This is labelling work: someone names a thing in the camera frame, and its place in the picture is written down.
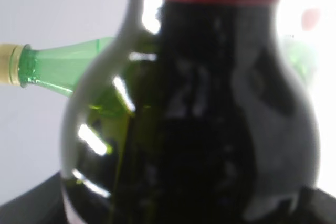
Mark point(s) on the green plastic soda bottle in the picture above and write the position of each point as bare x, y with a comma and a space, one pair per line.
59, 69

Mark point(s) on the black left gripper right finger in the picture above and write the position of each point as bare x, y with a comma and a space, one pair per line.
321, 209

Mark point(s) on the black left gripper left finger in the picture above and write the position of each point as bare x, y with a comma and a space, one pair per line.
43, 204

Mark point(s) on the dark red wine bottle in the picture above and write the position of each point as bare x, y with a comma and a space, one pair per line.
190, 116

